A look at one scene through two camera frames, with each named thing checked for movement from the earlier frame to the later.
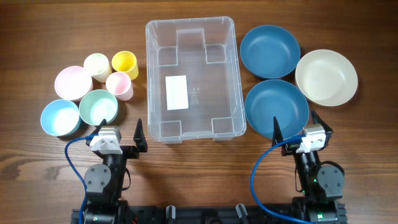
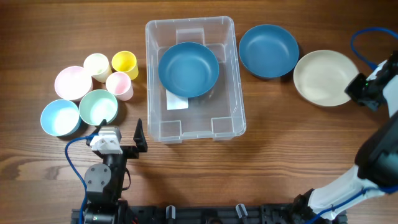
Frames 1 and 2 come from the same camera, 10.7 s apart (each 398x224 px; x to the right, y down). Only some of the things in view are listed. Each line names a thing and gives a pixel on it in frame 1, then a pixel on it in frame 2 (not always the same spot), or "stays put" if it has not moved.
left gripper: [132, 151] stays put
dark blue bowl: [269, 51] stays put
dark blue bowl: [282, 99] → [188, 70]
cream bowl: [326, 78] stays put
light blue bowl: [60, 117] stays put
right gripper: [318, 121] → [352, 90]
